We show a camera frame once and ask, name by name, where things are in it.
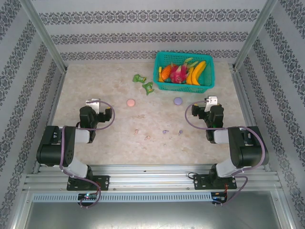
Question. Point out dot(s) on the purple earbud charging case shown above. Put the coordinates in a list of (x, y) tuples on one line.
[(178, 101)]

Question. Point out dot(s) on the pink earbud charging case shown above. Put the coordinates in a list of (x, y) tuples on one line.
[(131, 102)]

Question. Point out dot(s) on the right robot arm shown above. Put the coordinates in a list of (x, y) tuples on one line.
[(220, 137)]

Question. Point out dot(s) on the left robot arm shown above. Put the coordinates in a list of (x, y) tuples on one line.
[(83, 138)]

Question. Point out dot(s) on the teal plastic basket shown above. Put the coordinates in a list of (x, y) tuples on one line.
[(183, 89)]

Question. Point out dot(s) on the yellow toy banana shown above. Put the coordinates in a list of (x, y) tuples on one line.
[(190, 77), (199, 69)]

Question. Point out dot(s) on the pink toy dragon fruit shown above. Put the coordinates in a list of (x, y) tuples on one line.
[(177, 74)]

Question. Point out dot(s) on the green snack packet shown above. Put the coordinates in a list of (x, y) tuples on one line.
[(139, 78), (149, 87)]

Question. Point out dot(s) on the orange toy mango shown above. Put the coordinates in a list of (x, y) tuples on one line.
[(165, 72)]

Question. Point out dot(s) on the yellow toy fruit piece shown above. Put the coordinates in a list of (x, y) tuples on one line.
[(159, 70)]

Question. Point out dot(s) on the small circuit board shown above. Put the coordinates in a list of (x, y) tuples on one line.
[(218, 198), (88, 196)]

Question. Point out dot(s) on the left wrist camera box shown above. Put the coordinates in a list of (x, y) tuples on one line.
[(94, 105)]

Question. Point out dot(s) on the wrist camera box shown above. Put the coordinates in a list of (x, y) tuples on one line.
[(94, 105), (212, 101)]

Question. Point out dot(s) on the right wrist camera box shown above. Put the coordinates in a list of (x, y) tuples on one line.
[(212, 101)]

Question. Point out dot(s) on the aluminium side rail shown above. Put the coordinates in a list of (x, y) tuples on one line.
[(56, 100), (243, 95)]

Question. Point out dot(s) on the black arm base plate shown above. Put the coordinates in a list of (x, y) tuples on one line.
[(104, 182), (200, 182)]

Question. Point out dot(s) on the aluminium mounting rail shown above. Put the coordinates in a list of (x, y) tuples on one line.
[(147, 177)]

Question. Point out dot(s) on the aluminium frame post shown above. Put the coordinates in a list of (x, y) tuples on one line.
[(45, 35), (253, 35)]

